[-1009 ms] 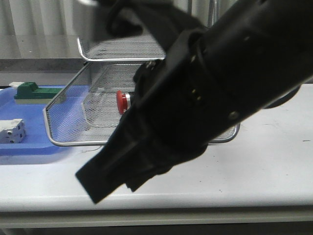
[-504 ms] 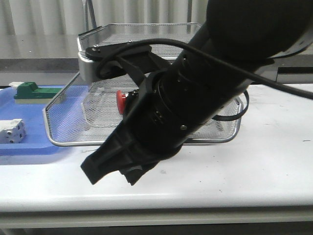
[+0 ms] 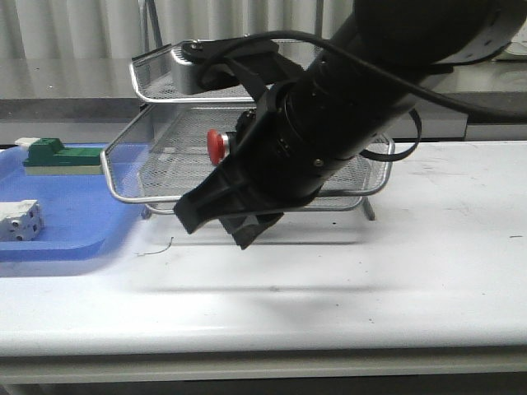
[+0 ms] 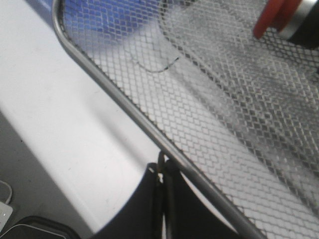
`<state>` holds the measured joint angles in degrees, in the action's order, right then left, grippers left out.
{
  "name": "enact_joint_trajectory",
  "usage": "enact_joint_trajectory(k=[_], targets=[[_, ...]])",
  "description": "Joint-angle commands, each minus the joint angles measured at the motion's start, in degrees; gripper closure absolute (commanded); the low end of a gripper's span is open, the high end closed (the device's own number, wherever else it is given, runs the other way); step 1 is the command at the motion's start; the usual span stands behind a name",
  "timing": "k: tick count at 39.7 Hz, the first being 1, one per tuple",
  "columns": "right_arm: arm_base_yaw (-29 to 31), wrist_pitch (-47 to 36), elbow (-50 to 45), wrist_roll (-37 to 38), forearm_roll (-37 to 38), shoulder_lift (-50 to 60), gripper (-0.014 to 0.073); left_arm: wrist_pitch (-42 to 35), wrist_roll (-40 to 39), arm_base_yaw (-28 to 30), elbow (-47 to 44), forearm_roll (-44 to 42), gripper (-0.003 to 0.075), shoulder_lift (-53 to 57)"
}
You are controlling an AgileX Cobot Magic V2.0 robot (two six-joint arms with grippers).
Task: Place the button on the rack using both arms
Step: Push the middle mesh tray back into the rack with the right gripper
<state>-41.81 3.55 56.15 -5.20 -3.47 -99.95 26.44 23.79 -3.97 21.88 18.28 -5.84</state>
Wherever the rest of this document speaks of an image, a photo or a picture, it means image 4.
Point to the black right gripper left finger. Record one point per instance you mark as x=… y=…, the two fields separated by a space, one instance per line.
x=139 y=218

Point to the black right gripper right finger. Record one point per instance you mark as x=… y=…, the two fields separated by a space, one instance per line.
x=186 y=216

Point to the silver mesh tray rack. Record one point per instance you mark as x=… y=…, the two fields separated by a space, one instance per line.
x=239 y=116

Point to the red emergency stop button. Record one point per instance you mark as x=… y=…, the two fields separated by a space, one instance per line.
x=296 y=21

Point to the black case on floor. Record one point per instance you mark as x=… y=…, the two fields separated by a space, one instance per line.
x=34 y=227

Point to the grey device on floor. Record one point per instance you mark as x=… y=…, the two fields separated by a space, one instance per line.
x=5 y=209

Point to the blue plastic tray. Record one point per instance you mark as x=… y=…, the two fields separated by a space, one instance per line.
x=83 y=22

